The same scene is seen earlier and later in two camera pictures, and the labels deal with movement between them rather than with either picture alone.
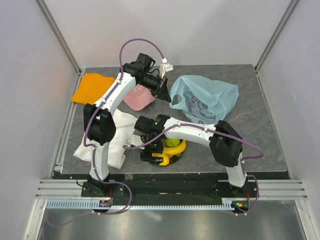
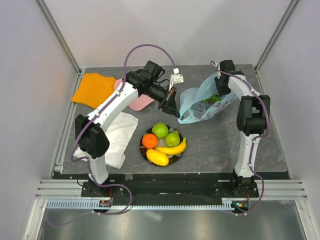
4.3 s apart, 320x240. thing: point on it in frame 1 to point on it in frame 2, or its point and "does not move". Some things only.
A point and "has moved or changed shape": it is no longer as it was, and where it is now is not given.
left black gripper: (161, 91) to (168, 104)
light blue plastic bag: (202, 101) has moved or changed shape
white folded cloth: (124, 130) does not move
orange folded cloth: (92, 86) does not move
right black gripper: (146, 154) to (221, 92)
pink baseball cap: (138, 97) does not move
